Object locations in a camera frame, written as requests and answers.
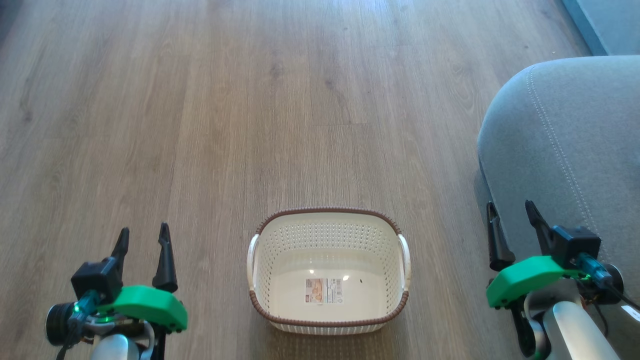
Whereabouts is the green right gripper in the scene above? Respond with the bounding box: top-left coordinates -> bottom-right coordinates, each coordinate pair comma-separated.
485,200 -> 625,309

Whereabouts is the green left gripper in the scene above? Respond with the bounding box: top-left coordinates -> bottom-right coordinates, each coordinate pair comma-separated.
46,222 -> 189,346

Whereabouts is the grey fabric sofa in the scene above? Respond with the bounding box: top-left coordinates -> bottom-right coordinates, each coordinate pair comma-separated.
476,55 -> 640,360

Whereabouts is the paper label sticker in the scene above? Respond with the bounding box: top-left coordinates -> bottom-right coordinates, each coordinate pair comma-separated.
305,277 -> 345,304

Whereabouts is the white brown-rimmed laundry basket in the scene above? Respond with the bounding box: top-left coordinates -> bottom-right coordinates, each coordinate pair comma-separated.
246,207 -> 412,335

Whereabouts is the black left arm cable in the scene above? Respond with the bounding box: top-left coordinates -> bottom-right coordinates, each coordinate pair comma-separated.
56,290 -> 102,360

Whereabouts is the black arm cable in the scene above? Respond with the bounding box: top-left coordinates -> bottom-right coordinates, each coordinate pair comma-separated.
575,252 -> 640,312
56,290 -> 102,360

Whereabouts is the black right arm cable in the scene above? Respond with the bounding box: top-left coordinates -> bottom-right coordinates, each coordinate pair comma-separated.
575,252 -> 640,312

